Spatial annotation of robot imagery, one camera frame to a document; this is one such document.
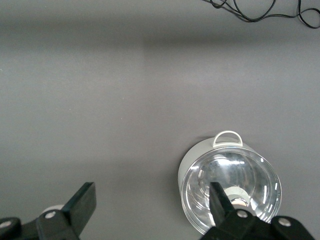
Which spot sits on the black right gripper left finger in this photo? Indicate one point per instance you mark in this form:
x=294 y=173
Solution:
x=82 y=205

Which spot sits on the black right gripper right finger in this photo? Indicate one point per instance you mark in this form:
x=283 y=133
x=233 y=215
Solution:
x=220 y=205

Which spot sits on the glass lid with copper knob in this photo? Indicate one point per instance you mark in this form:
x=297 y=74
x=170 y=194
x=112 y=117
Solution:
x=250 y=170

